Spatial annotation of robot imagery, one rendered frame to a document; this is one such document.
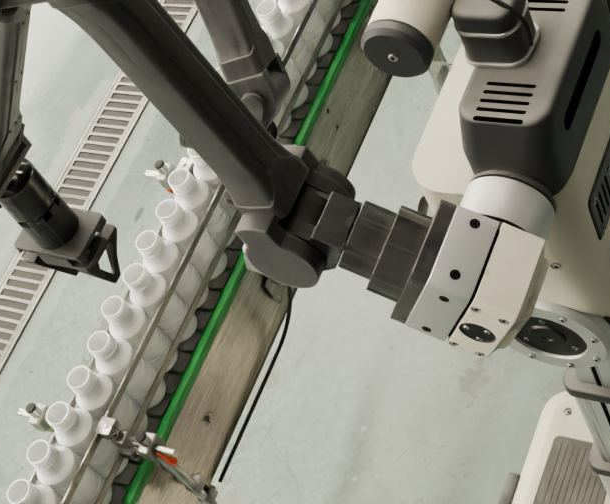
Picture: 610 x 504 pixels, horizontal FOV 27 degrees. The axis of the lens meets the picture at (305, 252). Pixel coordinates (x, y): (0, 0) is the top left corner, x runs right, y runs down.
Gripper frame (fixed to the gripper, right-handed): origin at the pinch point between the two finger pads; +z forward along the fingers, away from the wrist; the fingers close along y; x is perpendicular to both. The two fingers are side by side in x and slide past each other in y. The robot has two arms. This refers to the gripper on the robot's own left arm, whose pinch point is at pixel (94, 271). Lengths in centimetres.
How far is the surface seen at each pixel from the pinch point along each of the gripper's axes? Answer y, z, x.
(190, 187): -13.4, 25.0, 29.3
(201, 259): -12.2, 33.8, 22.0
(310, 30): -12, 33, 69
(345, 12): -12, 39, 79
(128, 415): -11.6, 34.1, -5.5
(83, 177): -148, 140, 98
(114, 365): -12.7, 27.3, -0.9
